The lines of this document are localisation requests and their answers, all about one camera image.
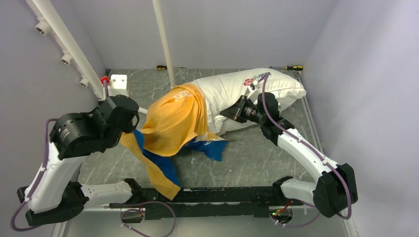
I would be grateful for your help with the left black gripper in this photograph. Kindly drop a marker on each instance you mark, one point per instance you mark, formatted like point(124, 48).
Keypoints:
point(133, 126)

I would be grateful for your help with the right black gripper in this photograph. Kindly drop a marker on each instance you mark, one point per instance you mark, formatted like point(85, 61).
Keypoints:
point(234, 112)

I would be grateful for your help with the white pillow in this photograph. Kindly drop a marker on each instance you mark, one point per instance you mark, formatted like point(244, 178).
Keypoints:
point(222, 91)

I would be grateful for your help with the yellow and blue pillowcase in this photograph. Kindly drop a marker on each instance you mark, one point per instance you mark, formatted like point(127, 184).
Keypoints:
point(175, 122)

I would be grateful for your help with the white pvc pipe rack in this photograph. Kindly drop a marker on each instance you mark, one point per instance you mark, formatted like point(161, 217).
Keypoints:
point(115, 35)

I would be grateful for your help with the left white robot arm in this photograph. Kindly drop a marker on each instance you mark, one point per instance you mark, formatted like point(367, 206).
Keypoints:
point(53, 197)

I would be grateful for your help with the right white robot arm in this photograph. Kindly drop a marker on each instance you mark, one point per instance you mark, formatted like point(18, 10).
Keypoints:
point(334, 189)

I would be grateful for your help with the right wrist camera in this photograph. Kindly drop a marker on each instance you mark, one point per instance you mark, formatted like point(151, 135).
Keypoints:
point(253, 91)

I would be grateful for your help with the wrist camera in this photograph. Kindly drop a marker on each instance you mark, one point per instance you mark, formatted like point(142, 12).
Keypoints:
point(114, 85)
point(253, 91)

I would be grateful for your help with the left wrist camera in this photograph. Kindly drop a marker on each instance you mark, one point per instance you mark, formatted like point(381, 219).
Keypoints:
point(114, 85)

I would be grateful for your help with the left yellow handled screwdriver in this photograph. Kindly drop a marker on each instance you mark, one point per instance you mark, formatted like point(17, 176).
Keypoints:
point(165, 67)

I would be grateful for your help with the yellow handled screwdriver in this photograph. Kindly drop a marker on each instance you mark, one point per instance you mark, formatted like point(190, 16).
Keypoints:
point(165, 67)
point(296, 68)

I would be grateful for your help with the right yellow handled screwdriver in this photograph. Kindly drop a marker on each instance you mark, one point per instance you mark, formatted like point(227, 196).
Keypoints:
point(296, 68)

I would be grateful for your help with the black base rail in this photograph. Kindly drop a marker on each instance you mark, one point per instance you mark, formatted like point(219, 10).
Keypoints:
point(257, 202)

